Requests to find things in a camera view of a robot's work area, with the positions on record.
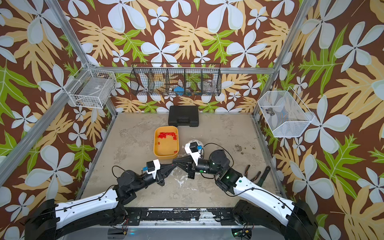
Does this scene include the black plastic tool case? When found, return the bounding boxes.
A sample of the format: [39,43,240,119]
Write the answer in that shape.
[168,106,200,127]

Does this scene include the black wire wall basket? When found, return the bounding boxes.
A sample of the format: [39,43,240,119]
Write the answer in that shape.
[129,63,222,96]

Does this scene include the white mesh basket right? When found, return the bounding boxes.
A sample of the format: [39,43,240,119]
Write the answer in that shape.
[258,87,315,138]

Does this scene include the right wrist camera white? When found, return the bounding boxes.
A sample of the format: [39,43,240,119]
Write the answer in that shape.
[185,141,201,165]

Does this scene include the yellow plastic tray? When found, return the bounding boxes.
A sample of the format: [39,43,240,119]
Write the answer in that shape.
[154,126,180,160]

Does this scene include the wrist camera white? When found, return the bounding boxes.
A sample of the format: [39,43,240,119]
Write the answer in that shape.
[185,141,201,165]
[143,159,161,180]

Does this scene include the orange black pliers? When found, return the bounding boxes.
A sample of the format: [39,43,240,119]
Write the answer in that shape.
[244,164,261,183]

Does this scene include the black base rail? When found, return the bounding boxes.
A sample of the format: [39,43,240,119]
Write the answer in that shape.
[126,208,238,226]

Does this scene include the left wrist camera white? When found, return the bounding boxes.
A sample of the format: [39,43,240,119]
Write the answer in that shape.
[143,159,161,180]

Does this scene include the white wire basket left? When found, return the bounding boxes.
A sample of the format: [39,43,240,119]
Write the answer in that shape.
[66,64,117,109]

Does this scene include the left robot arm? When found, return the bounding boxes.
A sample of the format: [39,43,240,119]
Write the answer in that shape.
[25,161,177,240]

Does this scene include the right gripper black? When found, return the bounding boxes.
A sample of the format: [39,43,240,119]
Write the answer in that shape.
[175,156,224,181]

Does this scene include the red sleeve pile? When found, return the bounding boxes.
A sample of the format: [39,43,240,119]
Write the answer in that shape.
[158,132,178,141]

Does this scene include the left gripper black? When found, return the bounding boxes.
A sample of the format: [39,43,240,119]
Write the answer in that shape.
[132,161,175,193]

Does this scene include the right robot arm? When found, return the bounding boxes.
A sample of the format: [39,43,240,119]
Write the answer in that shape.
[173,150,318,240]

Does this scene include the white sphere with screws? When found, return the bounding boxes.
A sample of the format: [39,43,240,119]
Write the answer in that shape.
[188,139,203,156]

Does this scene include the dark green handled tool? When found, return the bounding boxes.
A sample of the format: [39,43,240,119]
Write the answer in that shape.
[257,166,271,187]

